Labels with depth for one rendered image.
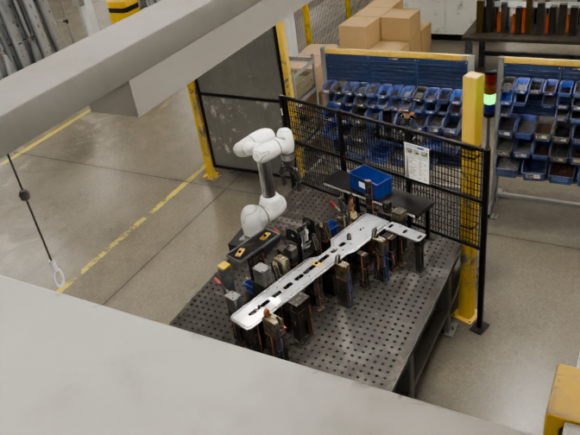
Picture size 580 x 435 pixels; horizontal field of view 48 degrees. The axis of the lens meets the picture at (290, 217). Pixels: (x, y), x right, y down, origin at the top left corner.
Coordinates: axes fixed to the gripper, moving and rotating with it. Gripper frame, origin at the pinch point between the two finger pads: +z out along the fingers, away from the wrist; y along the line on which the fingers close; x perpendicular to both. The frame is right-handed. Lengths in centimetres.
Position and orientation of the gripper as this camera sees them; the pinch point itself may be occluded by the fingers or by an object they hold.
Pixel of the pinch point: (292, 185)
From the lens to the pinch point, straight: 426.0
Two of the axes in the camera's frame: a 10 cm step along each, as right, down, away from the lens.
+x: 6.9, -4.7, 5.6
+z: 1.3, 8.3, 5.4
